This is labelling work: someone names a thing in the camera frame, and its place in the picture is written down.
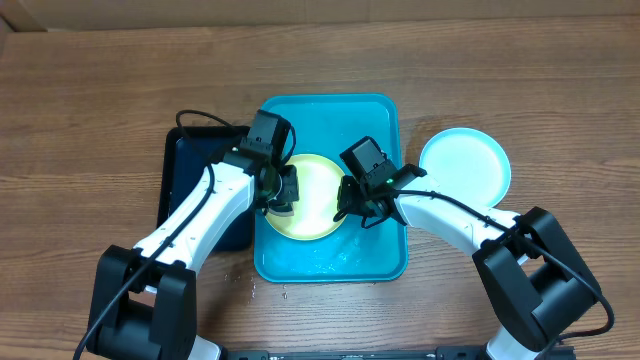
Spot yellow-green plate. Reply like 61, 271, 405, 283
266, 154, 345, 241

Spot light blue plate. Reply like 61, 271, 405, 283
419, 127, 512, 207

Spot green scouring sponge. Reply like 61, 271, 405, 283
268, 202, 294, 217

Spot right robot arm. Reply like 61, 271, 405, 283
335, 136, 606, 359

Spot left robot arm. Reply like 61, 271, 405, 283
74, 110, 298, 359

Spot teal plastic tray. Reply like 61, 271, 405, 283
254, 93, 409, 283

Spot black plastic tray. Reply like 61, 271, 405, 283
157, 126, 255, 252

